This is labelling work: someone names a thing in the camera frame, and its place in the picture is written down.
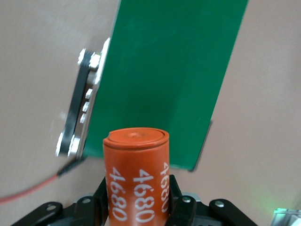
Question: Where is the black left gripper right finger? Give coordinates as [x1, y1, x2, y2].
[166, 174, 259, 226]

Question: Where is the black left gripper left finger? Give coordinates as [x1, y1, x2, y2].
[10, 176, 110, 226]

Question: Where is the orange 4680 cylinder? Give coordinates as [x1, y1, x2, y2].
[103, 127, 170, 226]

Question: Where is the green conveyor belt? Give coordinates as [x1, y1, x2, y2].
[55, 0, 249, 172]

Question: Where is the red black motor cable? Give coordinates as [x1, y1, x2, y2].
[0, 156, 86, 206]

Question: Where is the aluminium left arm base plate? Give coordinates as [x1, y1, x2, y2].
[272, 208, 301, 226]

